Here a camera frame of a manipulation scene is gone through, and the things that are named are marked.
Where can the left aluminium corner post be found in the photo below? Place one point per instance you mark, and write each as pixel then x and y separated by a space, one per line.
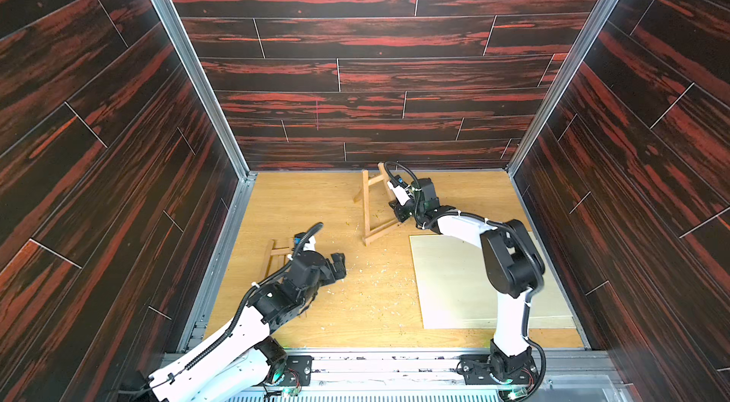
pixel 174 27

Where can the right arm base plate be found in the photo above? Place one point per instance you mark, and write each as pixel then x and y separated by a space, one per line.
pixel 498 369

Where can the aluminium corner post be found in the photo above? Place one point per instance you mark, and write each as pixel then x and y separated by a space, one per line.
pixel 174 27
pixel 586 38

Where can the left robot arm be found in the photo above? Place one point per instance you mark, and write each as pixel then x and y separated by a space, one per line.
pixel 243 352

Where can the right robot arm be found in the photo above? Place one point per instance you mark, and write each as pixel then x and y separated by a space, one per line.
pixel 514 268

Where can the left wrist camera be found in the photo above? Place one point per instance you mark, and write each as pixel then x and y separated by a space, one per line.
pixel 306 242

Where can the wooden easel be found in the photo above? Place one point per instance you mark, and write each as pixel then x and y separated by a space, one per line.
pixel 374 195
pixel 275 256

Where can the white canvas board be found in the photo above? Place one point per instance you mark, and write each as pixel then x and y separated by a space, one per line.
pixel 535 322
pixel 452 281

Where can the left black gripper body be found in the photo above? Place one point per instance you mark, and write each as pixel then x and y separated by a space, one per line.
pixel 329 265

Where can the aluminium front rail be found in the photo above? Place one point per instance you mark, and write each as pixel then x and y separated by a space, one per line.
pixel 435 375

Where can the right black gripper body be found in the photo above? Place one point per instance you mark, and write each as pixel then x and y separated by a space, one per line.
pixel 403 208

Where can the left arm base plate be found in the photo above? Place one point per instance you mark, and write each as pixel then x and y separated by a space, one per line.
pixel 285 370

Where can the right aluminium corner post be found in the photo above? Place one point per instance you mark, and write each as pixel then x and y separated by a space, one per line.
pixel 586 38

